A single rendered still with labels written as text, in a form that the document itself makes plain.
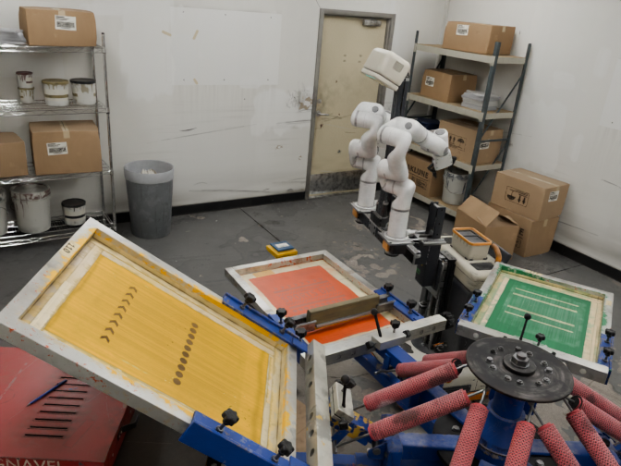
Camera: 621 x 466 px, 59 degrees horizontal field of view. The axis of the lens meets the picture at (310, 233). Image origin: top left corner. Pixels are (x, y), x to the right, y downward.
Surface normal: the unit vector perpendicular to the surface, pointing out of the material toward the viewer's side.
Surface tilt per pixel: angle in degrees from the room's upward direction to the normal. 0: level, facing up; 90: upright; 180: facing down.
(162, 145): 90
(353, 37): 90
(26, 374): 0
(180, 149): 90
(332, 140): 90
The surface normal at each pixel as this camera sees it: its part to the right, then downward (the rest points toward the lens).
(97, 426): 0.08, -0.91
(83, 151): 0.48, 0.37
